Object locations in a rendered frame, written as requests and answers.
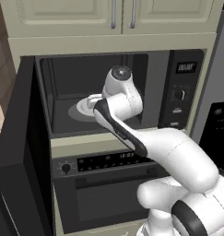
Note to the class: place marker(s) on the black microwave knob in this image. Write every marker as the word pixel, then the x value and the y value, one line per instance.
pixel 179 95

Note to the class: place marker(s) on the black built-in oven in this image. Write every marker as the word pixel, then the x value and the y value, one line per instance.
pixel 98 172

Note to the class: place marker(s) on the beige cabinet housing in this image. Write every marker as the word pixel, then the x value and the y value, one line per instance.
pixel 110 43

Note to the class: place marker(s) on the beige cupboard door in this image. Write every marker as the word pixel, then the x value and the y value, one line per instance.
pixel 178 14
pixel 67 15

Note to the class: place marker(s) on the grey microwave turntable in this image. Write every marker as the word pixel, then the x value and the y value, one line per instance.
pixel 73 113

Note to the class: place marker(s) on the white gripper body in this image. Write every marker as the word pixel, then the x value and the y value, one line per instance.
pixel 93 97

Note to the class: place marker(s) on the black microwave oven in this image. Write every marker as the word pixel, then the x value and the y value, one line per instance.
pixel 153 86

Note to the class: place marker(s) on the black oven door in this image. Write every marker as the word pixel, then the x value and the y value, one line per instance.
pixel 104 199

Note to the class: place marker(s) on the white round plate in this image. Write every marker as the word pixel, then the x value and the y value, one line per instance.
pixel 82 108

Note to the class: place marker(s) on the grey fridge with black panel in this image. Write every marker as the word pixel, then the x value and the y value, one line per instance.
pixel 214 80

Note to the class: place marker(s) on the black microwave door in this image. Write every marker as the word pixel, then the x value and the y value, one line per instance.
pixel 21 159

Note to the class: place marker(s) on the black oven knob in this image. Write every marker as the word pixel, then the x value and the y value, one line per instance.
pixel 66 168

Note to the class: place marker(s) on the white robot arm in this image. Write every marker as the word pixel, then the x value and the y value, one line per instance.
pixel 178 156

